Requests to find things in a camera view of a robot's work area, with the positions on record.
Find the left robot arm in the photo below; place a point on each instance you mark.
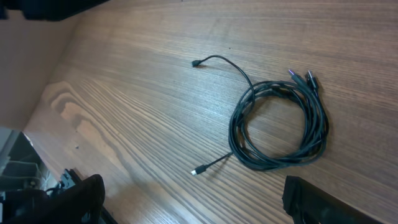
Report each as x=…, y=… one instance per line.
x=47, y=10

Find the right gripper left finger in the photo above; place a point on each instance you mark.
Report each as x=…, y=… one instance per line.
x=70, y=206

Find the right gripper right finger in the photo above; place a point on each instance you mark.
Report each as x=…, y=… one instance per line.
x=306, y=204

